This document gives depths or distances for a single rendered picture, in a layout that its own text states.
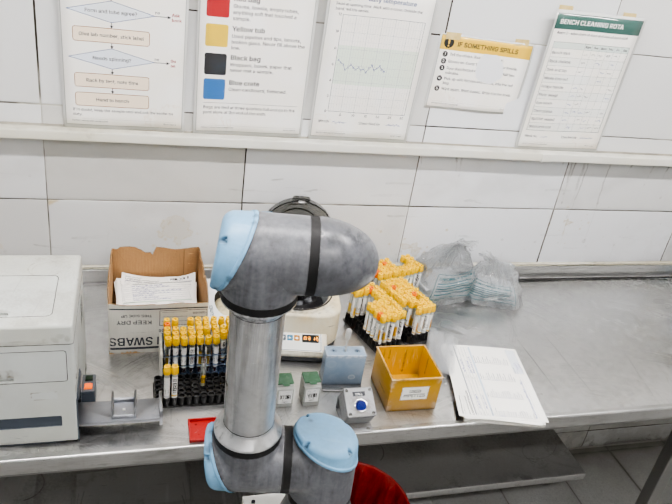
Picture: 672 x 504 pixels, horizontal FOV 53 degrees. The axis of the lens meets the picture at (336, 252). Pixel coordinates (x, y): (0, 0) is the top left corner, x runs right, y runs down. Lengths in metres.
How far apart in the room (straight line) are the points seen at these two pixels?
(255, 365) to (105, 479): 1.33
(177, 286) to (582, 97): 1.32
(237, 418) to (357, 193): 1.07
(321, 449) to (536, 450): 1.60
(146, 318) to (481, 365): 0.89
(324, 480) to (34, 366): 0.61
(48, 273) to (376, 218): 1.00
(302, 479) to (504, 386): 0.80
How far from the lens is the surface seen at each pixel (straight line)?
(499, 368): 1.91
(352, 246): 0.94
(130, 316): 1.72
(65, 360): 1.43
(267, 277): 0.93
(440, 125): 2.04
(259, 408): 1.11
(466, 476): 2.48
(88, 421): 1.55
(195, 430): 1.57
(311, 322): 1.77
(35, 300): 1.46
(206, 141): 1.85
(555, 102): 2.18
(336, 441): 1.20
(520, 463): 2.61
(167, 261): 1.96
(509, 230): 2.32
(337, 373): 1.70
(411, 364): 1.79
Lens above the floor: 1.97
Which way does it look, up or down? 28 degrees down
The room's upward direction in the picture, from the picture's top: 9 degrees clockwise
